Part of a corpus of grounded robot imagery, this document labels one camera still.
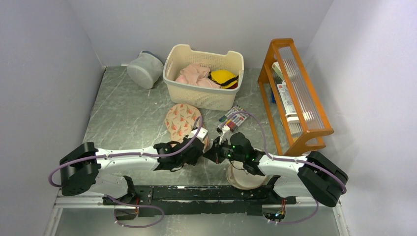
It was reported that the marker pen pack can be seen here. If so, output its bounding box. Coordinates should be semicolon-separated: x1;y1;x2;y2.
216;104;249;133

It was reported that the pink cloth in basket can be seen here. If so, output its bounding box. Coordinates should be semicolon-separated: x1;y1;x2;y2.
175;63;221;89

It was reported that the floral mesh laundry bag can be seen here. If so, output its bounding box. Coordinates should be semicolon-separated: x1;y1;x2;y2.
165;104;202;147

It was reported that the orange wooden rack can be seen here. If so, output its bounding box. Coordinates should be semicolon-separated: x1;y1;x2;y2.
258;38;334;156

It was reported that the white box in rack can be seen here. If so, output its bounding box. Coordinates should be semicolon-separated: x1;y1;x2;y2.
277;84;297;117

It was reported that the yellow black cloth in basket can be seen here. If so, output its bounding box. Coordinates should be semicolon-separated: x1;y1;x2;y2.
208;70;239;89

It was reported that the cream plastic laundry basket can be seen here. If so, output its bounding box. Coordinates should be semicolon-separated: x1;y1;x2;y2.
163;44;244;111

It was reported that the grey round mesh bag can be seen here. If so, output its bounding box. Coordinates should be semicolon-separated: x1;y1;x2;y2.
126;51;164;89

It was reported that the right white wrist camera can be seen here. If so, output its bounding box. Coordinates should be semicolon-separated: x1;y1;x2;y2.
217;125;231;144

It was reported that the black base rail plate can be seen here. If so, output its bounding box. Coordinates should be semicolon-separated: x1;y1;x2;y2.
114;185;296;220

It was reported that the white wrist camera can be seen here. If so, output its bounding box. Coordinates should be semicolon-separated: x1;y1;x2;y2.
188;128;208;142
217;125;231;144

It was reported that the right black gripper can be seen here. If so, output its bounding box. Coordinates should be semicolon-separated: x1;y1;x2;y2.
203;136;245;164

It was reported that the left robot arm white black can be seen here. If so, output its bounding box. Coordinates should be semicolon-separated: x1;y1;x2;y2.
60;138;205;205

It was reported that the beige round glasses pouch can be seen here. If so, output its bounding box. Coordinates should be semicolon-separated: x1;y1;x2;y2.
226;161;268;190

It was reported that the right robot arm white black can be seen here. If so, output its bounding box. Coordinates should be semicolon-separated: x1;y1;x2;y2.
203;133;349;207

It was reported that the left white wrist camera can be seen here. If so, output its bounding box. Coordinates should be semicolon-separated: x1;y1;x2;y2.
188;128;208;142

